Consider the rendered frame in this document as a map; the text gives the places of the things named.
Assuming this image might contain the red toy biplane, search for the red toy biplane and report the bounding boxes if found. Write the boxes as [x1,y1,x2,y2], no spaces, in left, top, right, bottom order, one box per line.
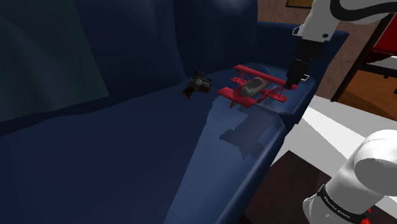
[216,64,299,109]

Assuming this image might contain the black camera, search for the black camera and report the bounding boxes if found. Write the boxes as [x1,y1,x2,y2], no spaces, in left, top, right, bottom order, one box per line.
[181,70,214,102]

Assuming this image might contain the dark blue sofa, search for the dark blue sofa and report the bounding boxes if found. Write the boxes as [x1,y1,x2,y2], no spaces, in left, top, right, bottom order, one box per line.
[0,0,350,224]

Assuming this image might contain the dark teal cushion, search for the dark teal cushion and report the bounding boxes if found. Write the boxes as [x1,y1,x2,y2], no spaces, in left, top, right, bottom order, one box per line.
[0,0,111,123]

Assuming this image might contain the red furniture with dark frame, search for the red furniture with dark frame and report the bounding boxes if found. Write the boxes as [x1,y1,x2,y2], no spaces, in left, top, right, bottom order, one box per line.
[330,11,397,122]

